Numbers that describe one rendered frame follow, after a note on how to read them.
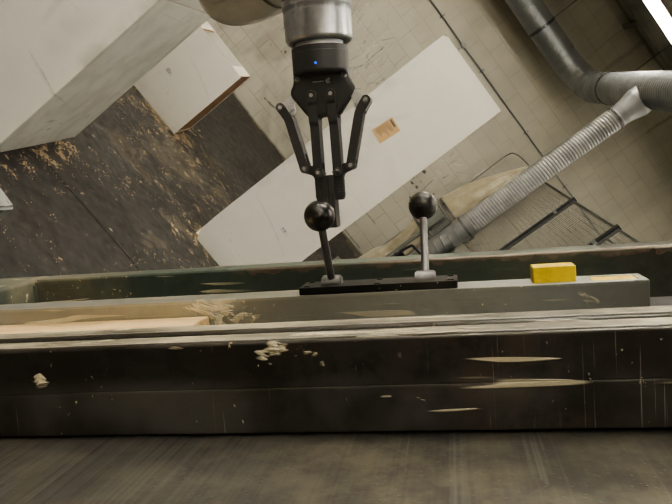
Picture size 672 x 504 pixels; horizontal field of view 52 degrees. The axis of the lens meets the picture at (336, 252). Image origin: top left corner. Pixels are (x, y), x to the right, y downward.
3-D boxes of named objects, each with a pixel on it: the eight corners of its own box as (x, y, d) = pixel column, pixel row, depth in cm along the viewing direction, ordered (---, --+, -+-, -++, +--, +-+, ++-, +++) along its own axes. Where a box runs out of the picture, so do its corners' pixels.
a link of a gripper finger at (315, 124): (316, 90, 89) (306, 90, 89) (321, 176, 90) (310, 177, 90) (322, 93, 92) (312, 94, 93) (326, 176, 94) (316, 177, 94)
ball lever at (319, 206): (321, 281, 91) (303, 195, 84) (349, 280, 90) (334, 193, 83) (317, 300, 88) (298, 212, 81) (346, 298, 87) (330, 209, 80)
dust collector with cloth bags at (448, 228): (326, 264, 712) (502, 133, 668) (367, 315, 723) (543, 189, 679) (313, 307, 580) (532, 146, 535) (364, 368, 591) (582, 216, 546)
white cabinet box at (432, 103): (214, 216, 513) (437, 38, 471) (263, 276, 522) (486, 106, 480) (193, 234, 454) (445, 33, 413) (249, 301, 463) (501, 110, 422)
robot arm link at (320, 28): (290, 13, 95) (293, 57, 95) (273, -3, 86) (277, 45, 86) (355, 6, 93) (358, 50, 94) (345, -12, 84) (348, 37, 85)
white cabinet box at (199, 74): (145, 76, 591) (207, 21, 577) (189, 129, 600) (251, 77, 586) (126, 76, 548) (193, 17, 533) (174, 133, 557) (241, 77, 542)
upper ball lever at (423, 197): (412, 292, 88) (409, 200, 94) (441, 291, 88) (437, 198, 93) (409, 282, 85) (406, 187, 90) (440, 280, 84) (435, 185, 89)
